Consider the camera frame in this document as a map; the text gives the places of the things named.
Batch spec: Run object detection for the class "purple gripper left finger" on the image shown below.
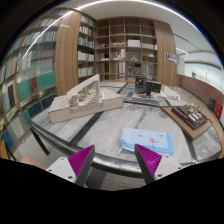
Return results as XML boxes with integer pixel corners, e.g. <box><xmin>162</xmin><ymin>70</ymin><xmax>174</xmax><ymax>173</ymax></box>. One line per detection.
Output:
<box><xmin>68</xmin><ymin>145</ymin><xmax>95</xmax><ymax>187</ymax></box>

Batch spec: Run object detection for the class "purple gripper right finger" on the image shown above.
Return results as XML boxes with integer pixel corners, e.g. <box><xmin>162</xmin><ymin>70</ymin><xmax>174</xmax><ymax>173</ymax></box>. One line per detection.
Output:
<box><xmin>135</xmin><ymin>144</ymin><xmax>162</xmax><ymax>184</ymax></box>

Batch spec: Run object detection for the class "light blue folded towel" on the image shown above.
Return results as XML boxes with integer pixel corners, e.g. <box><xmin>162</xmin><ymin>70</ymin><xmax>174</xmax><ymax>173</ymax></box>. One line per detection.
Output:
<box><xmin>120</xmin><ymin>128</ymin><xmax>174</xmax><ymax>155</ymax></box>

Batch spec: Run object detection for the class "dark model on wooden board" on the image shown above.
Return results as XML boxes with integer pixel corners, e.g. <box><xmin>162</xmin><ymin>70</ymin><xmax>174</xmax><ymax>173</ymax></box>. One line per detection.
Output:
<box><xmin>161</xmin><ymin>105</ymin><xmax>212</xmax><ymax>140</ymax></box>

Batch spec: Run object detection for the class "white architectural building model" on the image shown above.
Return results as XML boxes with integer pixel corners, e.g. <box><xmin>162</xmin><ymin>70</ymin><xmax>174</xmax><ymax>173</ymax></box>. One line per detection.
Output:
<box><xmin>48</xmin><ymin>74</ymin><xmax>123</xmax><ymax>123</ymax></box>

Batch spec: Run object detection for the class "black box model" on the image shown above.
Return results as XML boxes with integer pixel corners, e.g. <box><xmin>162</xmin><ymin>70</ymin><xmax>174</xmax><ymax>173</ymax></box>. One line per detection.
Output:
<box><xmin>135</xmin><ymin>76</ymin><xmax>161</xmax><ymax>95</ymax></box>

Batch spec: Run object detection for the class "glass-front bookcase with books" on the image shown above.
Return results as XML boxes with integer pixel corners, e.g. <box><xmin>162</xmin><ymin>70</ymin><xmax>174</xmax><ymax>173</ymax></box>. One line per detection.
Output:
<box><xmin>0</xmin><ymin>8</ymin><xmax>69</xmax><ymax>159</ymax></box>

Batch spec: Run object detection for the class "wooden open bookshelf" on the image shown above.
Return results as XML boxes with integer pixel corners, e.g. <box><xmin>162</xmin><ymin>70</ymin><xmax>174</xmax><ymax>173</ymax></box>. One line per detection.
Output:
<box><xmin>77</xmin><ymin>15</ymin><xmax>177</xmax><ymax>86</ymax></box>

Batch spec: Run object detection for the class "white box on shelf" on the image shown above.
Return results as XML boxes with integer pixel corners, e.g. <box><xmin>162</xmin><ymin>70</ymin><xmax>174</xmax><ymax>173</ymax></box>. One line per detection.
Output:
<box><xmin>127</xmin><ymin>40</ymin><xmax>141</xmax><ymax>48</ymax></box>

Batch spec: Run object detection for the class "white wall sign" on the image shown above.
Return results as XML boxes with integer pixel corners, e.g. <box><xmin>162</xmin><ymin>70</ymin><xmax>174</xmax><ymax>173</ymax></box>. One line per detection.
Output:
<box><xmin>165</xmin><ymin>52</ymin><xmax>177</xmax><ymax>63</ymax></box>

